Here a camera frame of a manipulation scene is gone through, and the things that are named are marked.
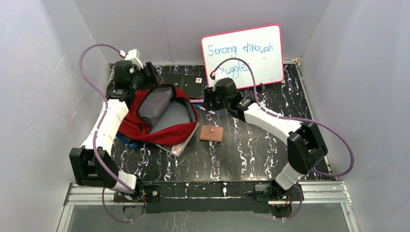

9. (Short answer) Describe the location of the black hardcover book gold emblem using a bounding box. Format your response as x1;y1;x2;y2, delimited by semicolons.
170;75;205;99

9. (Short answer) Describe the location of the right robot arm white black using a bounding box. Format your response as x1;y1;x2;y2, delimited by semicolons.
204;78;328;202

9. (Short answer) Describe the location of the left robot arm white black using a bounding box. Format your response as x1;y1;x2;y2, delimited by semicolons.
69;60;162;201

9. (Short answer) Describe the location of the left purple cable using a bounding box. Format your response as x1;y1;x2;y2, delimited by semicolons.
79;44;146;223

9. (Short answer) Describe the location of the blue stapler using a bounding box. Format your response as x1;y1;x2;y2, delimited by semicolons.
116;133;138;149

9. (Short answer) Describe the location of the red student backpack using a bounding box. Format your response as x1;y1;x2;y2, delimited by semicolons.
118;84;198;145

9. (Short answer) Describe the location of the Little Women paperback book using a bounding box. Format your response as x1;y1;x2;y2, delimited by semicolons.
156;123;199;157

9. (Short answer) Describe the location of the whiteboard with pink frame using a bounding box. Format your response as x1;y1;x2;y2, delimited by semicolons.
201;24;284;89

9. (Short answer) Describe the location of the aluminium frame rail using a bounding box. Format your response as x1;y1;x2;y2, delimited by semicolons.
58;181;360;232

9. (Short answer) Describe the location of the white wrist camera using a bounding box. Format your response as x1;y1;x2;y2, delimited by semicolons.
210;70;226;86
124;49;143;69

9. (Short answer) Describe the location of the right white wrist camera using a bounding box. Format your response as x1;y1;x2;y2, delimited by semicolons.
210;70;226;86

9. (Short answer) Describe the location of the blue white marker pen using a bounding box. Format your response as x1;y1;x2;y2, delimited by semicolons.
194;104;217;116

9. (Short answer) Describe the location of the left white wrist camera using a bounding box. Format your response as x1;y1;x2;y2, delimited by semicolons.
124;49;143;69

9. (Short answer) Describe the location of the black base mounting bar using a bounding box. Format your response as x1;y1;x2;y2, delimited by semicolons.
114;181;303;215

